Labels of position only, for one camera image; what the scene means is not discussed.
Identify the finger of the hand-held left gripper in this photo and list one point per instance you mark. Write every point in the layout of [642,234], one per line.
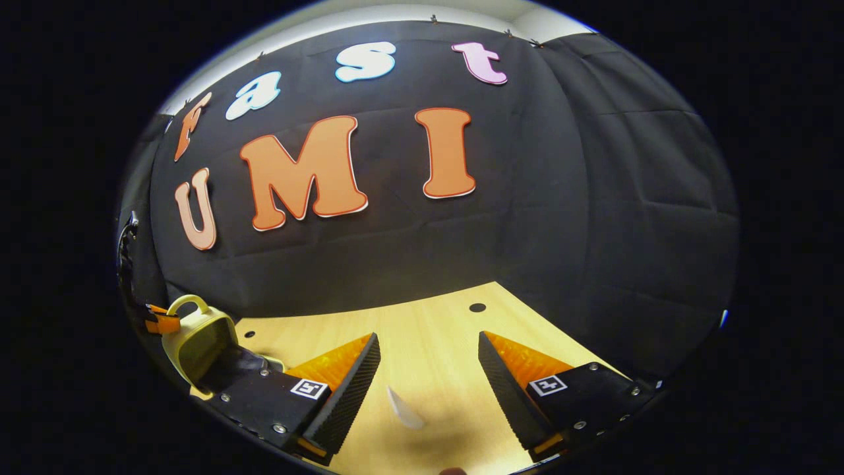
[161,310]
[163,325]

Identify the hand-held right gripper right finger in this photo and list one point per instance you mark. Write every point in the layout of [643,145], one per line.
[504,389]

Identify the white squeeze tube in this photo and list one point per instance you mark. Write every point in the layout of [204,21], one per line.
[402,409]

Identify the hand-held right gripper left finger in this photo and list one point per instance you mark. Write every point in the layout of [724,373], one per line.
[349,396]

